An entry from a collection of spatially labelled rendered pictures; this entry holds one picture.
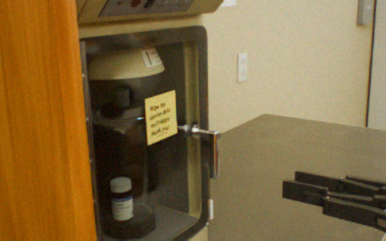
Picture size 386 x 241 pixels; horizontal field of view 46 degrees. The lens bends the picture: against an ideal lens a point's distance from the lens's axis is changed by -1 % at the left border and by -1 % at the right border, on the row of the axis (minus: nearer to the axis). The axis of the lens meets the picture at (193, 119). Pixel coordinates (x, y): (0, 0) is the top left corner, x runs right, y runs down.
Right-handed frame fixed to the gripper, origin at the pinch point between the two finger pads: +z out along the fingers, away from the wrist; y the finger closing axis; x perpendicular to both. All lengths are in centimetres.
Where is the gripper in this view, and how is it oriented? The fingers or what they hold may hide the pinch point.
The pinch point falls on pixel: (308, 187)
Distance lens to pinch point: 75.1
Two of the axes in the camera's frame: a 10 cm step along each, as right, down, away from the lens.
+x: 0.2, 9.7, 2.4
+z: -8.1, -1.2, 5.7
